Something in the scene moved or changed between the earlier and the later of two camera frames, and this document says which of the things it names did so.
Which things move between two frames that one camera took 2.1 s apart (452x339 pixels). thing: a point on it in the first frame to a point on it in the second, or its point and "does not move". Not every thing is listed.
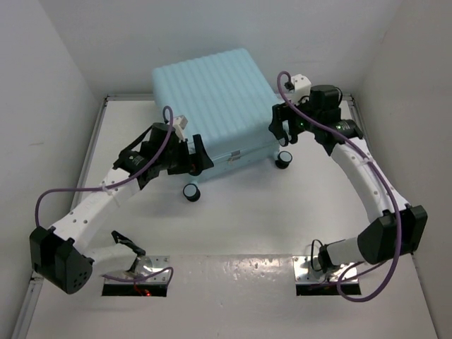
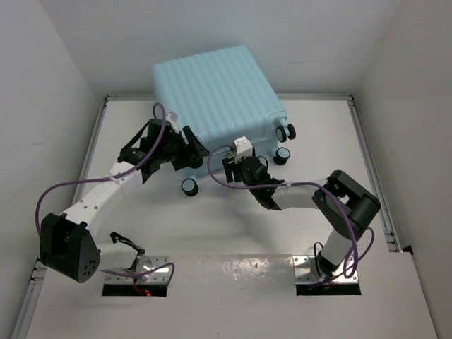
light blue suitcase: [223, 98] does not move
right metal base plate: [306, 270] does not move
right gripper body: [304, 124] to [231, 165]
